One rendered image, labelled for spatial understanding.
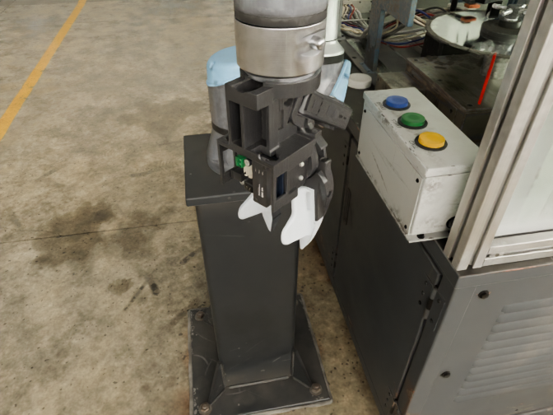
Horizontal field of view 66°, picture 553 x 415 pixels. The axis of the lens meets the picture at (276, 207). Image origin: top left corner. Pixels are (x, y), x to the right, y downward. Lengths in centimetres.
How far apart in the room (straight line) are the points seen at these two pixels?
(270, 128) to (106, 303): 140
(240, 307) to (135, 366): 53
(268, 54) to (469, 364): 85
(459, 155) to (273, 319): 66
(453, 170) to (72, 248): 160
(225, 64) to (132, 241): 124
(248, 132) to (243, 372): 105
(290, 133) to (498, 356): 79
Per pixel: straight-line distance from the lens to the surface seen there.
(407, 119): 78
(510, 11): 113
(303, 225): 46
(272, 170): 37
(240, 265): 99
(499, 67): 116
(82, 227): 206
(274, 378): 141
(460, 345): 97
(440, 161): 69
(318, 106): 43
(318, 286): 165
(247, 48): 36
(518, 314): 96
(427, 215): 73
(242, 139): 38
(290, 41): 35
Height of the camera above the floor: 125
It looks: 39 degrees down
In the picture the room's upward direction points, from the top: straight up
